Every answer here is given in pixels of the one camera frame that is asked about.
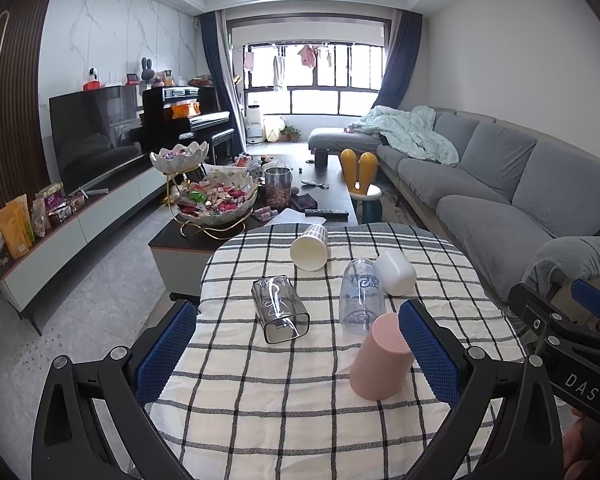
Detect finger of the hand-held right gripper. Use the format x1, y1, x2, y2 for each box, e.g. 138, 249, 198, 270
507, 282, 587, 346
570, 279, 600, 333

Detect yellow bunny ear chair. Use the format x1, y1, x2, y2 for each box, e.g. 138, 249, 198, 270
340, 148, 384, 224

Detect blue grey curtain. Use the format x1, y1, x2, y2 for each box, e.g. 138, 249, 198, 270
199, 10, 247, 155
376, 9, 424, 111

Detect clear printed cup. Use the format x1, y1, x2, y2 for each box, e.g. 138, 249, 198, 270
339, 258, 384, 336

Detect pink cup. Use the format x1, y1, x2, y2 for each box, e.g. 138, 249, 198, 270
349, 312, 414, 401

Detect white paper sheets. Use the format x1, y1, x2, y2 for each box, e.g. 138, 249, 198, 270
269, 208, 327, 227

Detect gold bowl stand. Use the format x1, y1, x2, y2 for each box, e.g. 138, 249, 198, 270
161, 170, 253, 245

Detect person's right hand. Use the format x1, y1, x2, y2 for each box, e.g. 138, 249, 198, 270
561, 409, 589, 480

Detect black flat television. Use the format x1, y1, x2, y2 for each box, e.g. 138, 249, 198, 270
48, 85, 147, 197

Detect white cup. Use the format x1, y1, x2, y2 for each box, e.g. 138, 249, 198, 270
374, 250, 418, 296

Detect white air purifier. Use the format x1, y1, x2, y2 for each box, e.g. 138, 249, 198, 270
244, 103, 264, 142

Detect clear jar of nuts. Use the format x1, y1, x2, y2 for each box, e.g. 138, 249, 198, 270
264, 166, 294, 210

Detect white television cabinet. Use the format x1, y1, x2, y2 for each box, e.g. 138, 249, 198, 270
0, 160, 183, 337

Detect purple snack packet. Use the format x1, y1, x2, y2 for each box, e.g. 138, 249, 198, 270
36, 182, 67, 221

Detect grey fleece blanket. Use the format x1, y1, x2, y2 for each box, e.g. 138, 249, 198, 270
521, 236, 600, 306

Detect dark coffee table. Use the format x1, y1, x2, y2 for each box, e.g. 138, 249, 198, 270
148, 153, 362, 302

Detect grey sofa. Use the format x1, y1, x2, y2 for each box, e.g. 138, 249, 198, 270
307, 106, 600, 307

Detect clear square glass cup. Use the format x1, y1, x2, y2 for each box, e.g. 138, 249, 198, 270
251, 274, 311, 345

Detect large white bowl of candies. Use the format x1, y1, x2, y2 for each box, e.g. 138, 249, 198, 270
171, 172, 259, 229

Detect black piano bench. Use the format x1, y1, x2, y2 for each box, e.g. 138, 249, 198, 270
209, 129, 237, 162

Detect small white petal bowl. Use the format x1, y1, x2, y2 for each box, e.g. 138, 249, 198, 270
149, 141, 210, 174

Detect light blue blanket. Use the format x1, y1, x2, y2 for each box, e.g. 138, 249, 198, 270
346, 105, 461, 167

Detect orange snack bag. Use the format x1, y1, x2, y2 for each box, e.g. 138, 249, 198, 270
0, 194, 35, 259

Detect black white checkered tablecloth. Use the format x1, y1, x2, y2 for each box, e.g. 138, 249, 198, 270
147, 222, 531, 480

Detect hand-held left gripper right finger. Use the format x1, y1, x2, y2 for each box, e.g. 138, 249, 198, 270
398, 300, 564, 480

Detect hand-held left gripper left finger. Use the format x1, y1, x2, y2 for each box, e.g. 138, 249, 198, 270
32, 299, 198, 480

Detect black upright piano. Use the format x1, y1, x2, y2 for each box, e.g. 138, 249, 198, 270
141, 86, 237, 162

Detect cream striped cup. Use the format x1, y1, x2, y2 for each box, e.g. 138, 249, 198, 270
290, 223, 330, 272

